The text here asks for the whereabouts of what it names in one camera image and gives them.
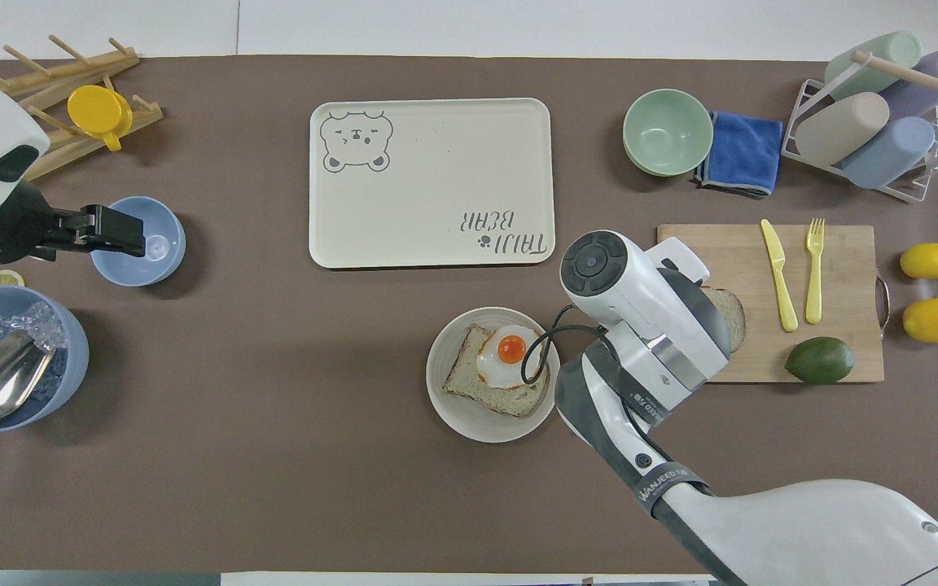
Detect blue-grey tumbler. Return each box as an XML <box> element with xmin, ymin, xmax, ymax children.
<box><xmin>841</xmin><ymin>116</ymin><xmax>936</xmax><ymax>190</ymax></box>

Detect wooden cutting board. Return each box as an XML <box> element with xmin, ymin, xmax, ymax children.
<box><xmin>656</xmin><ymin>224</ymin><xmax>892</xmax><ymax>383</ymax></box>

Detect fried egg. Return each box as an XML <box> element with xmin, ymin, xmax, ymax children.
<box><xmin>477</xmin><ymin>325</ymin><xmax>545</xmax><ymax>389</ymax></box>

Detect yellow plastic knife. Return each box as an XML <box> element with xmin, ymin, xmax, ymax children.
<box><xmin>760</xmin><ymin>218</ymin><xmax>799</xmax><ymax>333</ymax></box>

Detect beige tumbler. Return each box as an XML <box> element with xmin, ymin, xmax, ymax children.
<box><xmin>796</xmin><ymin>91</ymin><xmax>891</xmax><ymax>166</ymax></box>

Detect yellow cup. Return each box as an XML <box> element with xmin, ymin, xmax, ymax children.
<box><xmin>68</xmin><ymin>85</ymin><xmax>134</xmax><ymax>152</ymax></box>

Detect green tumbler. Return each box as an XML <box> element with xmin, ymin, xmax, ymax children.
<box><xmin>825</xmin><ymin>31</ymin><xmax>923</xmax><ymax>101</ymax></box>

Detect yellow lemon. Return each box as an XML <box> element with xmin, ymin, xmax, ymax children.
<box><xmin>900</xmin><ymin>243</ymin><xmax>938</xmax><ymax>280</ymax></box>
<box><xmin>902</xmin><ymin>298</ymin><xmax>938</xmax><ymax>343</ymax></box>

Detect purple tumbler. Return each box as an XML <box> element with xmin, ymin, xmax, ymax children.
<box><xmin>880</xmin><ymin>46</ymin><xmax>938</xmax><ymax>120</ymax></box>

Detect green avocado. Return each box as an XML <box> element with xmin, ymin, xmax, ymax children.
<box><xmin>784</xmin><ymin>336</ymin><xmax>855</xmax><ymax>385</ymax></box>

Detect white wire cup rack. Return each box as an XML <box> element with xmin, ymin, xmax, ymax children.
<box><xmin>782</xmin><ymin>49</ymin><xmax>938</xmax><ymax>203</ymax></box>

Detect small blue bowl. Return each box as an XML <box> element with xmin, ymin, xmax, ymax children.
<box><xmin>91</xmin><ymin>196</ymin><xmax>186</xmax><ymax>287</ymax></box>

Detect yellow plastic fork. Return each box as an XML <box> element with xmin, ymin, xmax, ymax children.
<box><xmin>804</xmin><ymin>217</ymin><xmax>826</xmax><ymax>325</ymax></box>

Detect black cable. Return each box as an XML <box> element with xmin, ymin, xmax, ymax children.
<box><xmin>521</xmin><ymin>304</ymin><xmax>610</xmax><ymax>385</ymax></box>

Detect bread slice with egg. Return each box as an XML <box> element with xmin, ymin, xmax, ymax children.
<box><xmin>443</xmin><ymin>324</ymin><xmax>551</xmax><ymax>418</ymax></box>

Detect plain bread slice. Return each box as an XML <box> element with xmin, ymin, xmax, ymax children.
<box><xmin>701</xmin><ymin>286</ymin><xmax>747</xmax><ymax>355</ymax></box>

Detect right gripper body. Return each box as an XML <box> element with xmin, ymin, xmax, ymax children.
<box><xmin>664</xmin><ymin>273</ymin><xmax>736</xmax><ymax>380</ymax></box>

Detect beige round plate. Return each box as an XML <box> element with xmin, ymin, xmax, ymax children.
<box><xmin>426</xmin><ymin>306</ymin><xmax>561</xmax><ymax>444</ymax></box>

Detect green bowl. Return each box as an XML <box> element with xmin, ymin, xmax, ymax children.
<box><xmin>622</xmin><ymin>88</ymin><xmax>715</xmax><ymax>177</ymax></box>

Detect wooden peg drying rack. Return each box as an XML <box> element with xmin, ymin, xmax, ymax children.
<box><xmin>0</xmin><ymin>35</ymin><xmax>164</xmax><ymax>181</ymax></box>

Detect cream tray with bear print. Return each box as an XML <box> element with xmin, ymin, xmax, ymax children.
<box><xmin>309</xmin><ymin>98</ymin><xmax>556</xmax><ymax>269</ymax></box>

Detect large blue ice bowl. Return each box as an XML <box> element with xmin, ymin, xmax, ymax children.
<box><xmin>0</xmin><ymin>286</ymin><xmax>90</xmax><ymax>432</ymax></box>

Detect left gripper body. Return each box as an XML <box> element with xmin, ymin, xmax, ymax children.
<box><xmin>0</xmin><ymin>181</ymin><xmax>84</xmax><ymax>264</ymax></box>

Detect blue cloth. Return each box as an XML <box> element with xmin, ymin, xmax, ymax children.
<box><xmin>695</xmin><ymin>111</ymin><xmax>785</xmax><ymax>199</ymax></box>

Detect clear ice cubes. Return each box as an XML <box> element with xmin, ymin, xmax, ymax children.
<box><xmin>0</xmin><ymin>301</ymin><xmax>68</xmax><ymax>352</ymax></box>

